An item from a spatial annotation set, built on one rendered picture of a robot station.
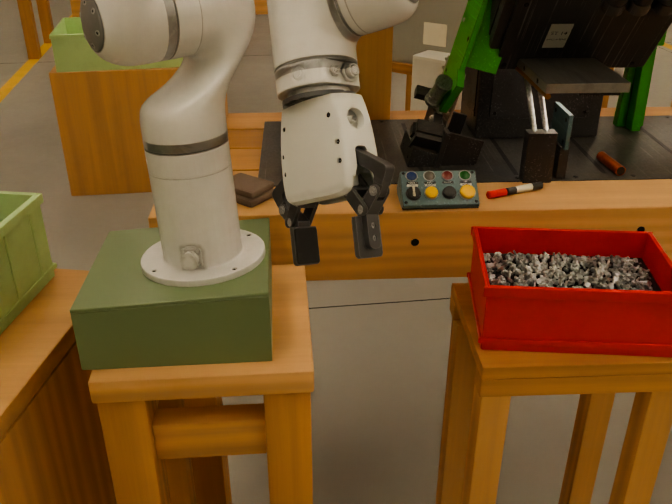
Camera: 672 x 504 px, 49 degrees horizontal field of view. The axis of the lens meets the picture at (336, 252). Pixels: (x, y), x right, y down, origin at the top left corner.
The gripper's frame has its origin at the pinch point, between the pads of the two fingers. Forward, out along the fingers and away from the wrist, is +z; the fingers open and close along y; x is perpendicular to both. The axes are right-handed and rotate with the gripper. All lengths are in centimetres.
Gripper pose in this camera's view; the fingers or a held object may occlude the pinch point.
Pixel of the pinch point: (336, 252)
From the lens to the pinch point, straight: 73.4
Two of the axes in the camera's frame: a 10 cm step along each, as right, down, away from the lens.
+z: 1.1, 9.9, -0.2
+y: -6.7, 0.9, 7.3
